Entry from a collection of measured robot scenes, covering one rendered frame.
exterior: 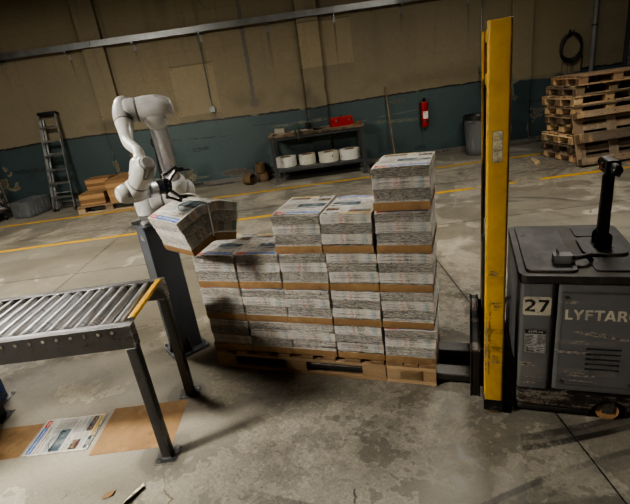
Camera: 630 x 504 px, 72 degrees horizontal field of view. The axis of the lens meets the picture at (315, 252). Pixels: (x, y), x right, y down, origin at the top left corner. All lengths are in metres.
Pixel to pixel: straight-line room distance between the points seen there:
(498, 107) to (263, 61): 7.49
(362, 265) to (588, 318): 1.08
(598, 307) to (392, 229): 0.98
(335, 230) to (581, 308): 1.22
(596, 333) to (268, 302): 1.71
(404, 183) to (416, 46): 7.30
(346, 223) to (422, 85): 7.26
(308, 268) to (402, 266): 0.54
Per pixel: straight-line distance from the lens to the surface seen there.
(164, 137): 2.82
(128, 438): 2.88
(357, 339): 2.65
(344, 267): 2.44
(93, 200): 9.14
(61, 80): 10.20
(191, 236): 2.45
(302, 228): 2.43
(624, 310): 2.36
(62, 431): 3.17
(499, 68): 1.95
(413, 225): 2.27
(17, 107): 10.67
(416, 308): 2.47
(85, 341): 2.32
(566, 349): 2.42
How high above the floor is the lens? 1.72
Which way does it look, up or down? 21 degrees down
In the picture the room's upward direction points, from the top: 8 degrees counter-clockwise
